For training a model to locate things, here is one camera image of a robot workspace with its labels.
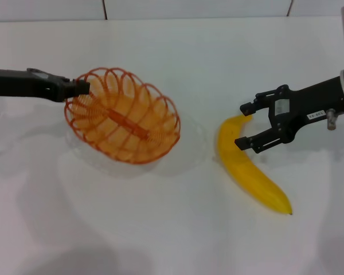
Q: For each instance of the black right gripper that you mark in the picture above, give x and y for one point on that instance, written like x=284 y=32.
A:
x=309 y=100

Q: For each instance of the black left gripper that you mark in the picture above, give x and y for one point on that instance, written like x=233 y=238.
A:
x=23 y=84

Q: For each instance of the yellow banana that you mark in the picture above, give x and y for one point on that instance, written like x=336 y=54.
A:
x=240 y=166

